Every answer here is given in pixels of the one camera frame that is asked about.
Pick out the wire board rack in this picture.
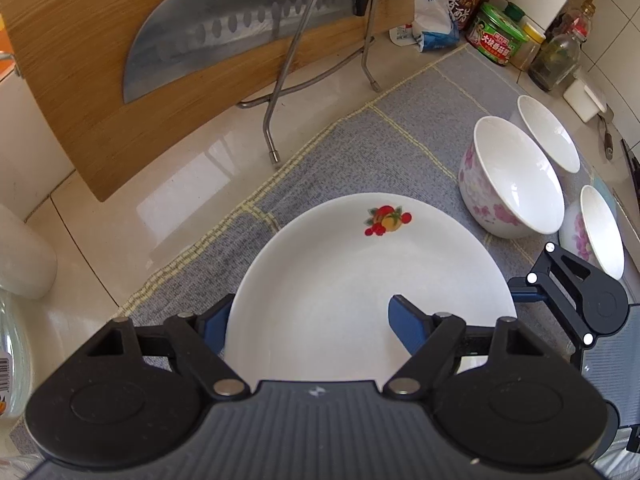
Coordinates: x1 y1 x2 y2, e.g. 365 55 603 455
236 0 384 164

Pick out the white blue salt bag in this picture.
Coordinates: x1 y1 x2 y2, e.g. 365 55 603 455
388 0 460 52

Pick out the grey checked cloth mat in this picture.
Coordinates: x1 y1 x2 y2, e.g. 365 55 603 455
8 41 640 461

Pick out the plain white bowl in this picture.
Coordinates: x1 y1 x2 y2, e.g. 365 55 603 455
510 94 580 174

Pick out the pink floral white bowl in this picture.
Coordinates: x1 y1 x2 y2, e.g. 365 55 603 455
458 116 565 240

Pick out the yellow lid spice jar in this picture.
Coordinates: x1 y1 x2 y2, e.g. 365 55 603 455
510 16 546 72

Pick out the glass jar green lid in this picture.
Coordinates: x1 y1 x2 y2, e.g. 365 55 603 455
0 289 32 419

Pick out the green lidded sauce jar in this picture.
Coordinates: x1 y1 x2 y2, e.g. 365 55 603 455
466 2 528 66

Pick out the steel santoku knife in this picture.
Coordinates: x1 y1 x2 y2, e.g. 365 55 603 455
122 0 370 103

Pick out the bamboo cutting board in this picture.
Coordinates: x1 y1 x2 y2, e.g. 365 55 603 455
0 0 418 204

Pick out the fruit-pattern plate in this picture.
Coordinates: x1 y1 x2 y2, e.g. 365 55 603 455
224 193 515 385

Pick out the oil glass bottle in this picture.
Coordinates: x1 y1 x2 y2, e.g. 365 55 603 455
528 25 588 92

